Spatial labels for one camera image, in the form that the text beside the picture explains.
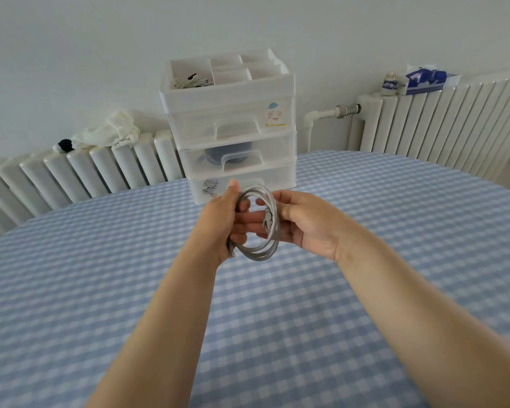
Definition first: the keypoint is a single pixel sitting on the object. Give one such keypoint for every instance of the person's left hand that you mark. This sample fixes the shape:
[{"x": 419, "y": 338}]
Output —
[{"x": 214, "y": 225}]

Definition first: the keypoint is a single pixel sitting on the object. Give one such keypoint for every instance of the person's right hand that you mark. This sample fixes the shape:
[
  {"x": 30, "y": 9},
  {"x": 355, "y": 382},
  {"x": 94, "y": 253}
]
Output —
[{"x": 314, "y": 227}]

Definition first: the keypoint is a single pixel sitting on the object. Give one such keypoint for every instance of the person's left thumb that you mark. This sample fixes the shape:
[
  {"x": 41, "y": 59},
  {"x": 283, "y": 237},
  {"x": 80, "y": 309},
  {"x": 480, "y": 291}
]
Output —
[{"x": 233, "y": 187}]

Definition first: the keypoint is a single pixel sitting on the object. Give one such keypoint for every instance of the person's right thumb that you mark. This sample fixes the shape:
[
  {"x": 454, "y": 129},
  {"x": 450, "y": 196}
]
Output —
[{"x": 290, "y": 197}]

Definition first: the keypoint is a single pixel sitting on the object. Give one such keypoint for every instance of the person's left forearm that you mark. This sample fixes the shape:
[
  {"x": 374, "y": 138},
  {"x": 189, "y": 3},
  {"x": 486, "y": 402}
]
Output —
[{"x": 165, "y": 335}]

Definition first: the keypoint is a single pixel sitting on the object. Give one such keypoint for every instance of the person's right forearm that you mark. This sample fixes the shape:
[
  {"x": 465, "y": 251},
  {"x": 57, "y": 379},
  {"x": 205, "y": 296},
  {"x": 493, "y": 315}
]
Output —
[{"x": 429, "y": 327}]

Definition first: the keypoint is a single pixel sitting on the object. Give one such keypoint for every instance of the clear drawer with figure sticker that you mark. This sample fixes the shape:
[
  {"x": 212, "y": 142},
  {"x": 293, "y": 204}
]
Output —
[{"x": 280, "y": 178}]

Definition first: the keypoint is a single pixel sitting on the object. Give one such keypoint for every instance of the dark blue object in drawer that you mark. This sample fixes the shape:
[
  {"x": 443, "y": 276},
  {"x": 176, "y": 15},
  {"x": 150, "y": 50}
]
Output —
[{"x": 214, "y": 153}]

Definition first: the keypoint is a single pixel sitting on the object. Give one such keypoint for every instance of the clear drawer without sticker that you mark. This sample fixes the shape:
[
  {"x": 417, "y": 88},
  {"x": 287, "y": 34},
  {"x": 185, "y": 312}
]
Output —
[{"x": 276, "y": 150}]

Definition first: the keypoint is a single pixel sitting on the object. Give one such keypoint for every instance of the white plastic drawer organizer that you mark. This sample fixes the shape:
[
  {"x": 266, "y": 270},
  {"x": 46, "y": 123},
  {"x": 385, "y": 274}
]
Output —
[{"x": 233, "y": 123}]

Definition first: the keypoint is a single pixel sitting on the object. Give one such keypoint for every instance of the clear drawer with face sticker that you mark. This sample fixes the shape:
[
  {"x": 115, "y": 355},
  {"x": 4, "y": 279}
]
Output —
[{"x": 204, "y": 125}]

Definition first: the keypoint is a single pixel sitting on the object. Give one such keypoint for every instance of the white heating pipe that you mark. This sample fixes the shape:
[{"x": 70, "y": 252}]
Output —
[{"x": 318, "y": 115}]

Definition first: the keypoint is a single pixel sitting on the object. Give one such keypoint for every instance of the blue checked tablecloth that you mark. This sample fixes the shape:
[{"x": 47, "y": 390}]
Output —
[{"x": 280, "y": 318}]

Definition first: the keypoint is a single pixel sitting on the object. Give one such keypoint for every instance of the long white radiator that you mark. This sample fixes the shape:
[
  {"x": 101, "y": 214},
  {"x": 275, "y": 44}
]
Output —
[{"x": 110, "y": 174}]

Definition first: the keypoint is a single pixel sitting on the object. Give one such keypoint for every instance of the crumpled white cloth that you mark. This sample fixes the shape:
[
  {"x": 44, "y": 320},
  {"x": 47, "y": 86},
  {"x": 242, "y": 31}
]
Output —
[{"x": 108, "y": 132}]

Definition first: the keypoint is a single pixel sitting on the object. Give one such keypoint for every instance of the small white jar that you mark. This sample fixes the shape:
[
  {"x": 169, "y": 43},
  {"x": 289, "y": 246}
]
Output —
[{"x": 392, "y": 84}]

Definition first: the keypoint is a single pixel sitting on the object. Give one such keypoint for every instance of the tall white radiator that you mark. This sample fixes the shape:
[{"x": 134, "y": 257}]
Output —
[{"x": 446, "y": 123}]

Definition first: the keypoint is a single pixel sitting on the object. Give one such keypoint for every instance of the small black object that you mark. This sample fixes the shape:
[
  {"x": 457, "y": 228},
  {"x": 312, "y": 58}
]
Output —
[{"x": 64, "y": 145}]

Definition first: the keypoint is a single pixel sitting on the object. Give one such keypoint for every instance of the blue and white tissue pack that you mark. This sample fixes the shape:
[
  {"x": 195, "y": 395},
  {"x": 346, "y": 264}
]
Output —
[{"x": 427, "y": 80}]

